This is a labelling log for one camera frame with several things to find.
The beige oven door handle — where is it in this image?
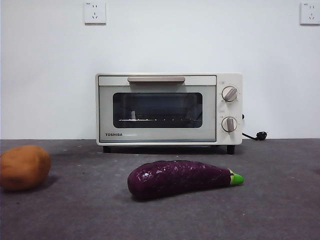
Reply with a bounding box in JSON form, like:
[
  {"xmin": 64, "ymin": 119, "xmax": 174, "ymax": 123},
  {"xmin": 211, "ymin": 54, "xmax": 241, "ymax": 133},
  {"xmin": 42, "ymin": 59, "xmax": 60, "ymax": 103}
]
[{"xmin": 127, "ymin": 76, "xmax": 186, "ymax": 86}]

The glass oven door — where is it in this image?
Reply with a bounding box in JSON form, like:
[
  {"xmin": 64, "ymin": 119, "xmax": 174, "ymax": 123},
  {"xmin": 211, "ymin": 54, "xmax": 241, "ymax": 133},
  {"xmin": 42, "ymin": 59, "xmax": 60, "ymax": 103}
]
[{"xmin": 98, "ymin": 75, "xmax": 217, "ymax": 143}]

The purple eggplant with green stem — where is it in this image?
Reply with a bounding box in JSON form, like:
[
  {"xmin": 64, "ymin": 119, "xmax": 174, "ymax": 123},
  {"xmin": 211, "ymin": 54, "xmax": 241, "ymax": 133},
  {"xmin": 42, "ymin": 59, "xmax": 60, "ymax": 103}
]
[{"xmin": 127, "ymin": 159, "xmax": 245, "ymax": 201}]

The white toaster oven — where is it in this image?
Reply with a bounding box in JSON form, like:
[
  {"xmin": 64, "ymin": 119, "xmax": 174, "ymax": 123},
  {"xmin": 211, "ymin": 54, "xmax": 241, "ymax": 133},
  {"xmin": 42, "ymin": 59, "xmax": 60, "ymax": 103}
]
[{"xmin": 94, "ymin": 72, "xmax": 243, "ymax": 155}]

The white and beige oven knob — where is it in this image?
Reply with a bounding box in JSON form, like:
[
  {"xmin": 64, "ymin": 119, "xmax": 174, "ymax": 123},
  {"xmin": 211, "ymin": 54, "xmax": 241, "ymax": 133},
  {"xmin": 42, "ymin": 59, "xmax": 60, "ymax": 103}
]
[
  {"xmin": 221, "ymin": 85, "xmax": 239, "ymax": 103},
  {"xmin": 220, "ymin": 116, "xmax": 239, "ymax": 133}
]

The brown potato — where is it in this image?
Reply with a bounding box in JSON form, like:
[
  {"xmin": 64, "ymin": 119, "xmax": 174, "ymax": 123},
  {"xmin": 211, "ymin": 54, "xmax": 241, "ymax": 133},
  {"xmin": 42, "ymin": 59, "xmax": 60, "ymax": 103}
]
[{"xmin": 0, "ymin": 144, "xmax": 52, "ymax": 193}]

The metal wire oven rack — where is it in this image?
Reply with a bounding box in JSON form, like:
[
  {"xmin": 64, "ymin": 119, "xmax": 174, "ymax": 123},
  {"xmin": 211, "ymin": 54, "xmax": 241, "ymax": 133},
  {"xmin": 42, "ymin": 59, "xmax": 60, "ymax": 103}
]
[{"xmin": 118, "ymin": 117, "xmax": 202, "ymax": 123}]

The black power cable with plug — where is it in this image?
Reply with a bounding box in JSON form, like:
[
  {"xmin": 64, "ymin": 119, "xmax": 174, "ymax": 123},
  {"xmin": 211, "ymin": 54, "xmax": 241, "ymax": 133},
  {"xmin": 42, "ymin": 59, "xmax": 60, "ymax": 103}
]
[{"xmin": 240, "ymin": 113, "xmax": 269, "ymax": 142}]

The white wall socket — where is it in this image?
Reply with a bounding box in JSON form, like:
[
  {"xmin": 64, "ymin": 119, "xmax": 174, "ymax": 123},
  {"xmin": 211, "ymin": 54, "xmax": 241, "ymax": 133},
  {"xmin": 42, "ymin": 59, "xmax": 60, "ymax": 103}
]
[
  {"xmin": 83, "ymin": 1, "xmax": 107, "ymax": 26},
  {"xmin": 299, "ymin": 2, "xmax": 320, "ymax": 26}
]

